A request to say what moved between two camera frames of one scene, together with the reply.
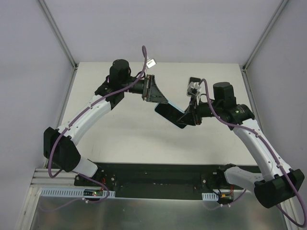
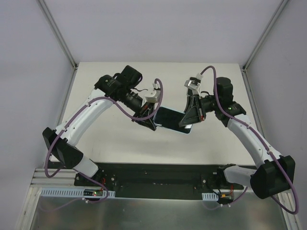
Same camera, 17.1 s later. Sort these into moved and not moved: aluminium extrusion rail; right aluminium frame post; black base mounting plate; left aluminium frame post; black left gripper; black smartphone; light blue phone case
Moved: light blue phone case; black left gripper; black smartphone
Not moved: left aluminium frame post; aluminium extrusion rail; right aluminium frame post; black base mounting plate
